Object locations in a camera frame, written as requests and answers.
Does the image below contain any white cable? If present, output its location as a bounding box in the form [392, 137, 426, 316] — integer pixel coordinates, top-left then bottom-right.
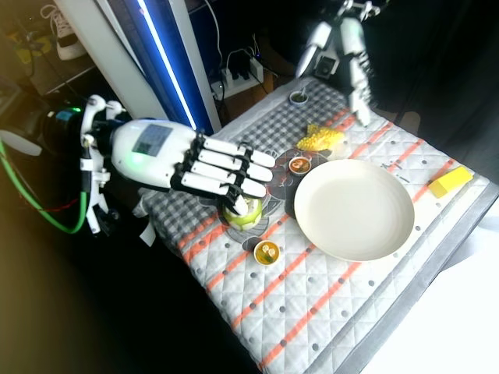
[202, 0, 224, 79]

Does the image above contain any small bowl with orange soup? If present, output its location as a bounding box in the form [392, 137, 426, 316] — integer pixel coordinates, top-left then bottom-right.
[288, 156, 312, 176]

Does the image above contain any yellow rectangular block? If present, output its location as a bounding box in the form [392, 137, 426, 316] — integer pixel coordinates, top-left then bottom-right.
[427, 165, 475, 199]

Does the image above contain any green cable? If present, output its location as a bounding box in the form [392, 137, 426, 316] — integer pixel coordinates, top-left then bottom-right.
[0, 139, 87, 235]

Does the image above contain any white pillar with blue light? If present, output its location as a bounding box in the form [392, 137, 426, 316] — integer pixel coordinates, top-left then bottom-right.
[54, 0, 223, 136]

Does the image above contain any white sneaker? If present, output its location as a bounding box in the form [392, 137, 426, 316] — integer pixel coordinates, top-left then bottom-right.
[41, 3, 87, 60]

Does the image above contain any grey quilt with printed bear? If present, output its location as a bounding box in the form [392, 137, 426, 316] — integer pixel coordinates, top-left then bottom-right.
[150, 72, 499, 374]

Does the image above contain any white power strip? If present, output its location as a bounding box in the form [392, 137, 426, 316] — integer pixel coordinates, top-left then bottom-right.
[210, 58, 266, 98]

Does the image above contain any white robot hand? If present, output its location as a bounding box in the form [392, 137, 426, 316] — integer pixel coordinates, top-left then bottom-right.
[296, 15, 374, 126]
[110, 118, 277, 215]

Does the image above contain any cream round plate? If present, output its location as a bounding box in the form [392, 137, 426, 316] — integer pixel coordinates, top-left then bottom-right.
[293, 158, 416, 263]

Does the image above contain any yellow corn cob toy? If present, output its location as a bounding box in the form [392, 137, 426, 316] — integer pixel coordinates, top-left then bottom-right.
[296, 123, 347, 153]

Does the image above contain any small bowl with lemon slices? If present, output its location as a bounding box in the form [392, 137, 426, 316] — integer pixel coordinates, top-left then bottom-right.
[253, 240, 280, 266]

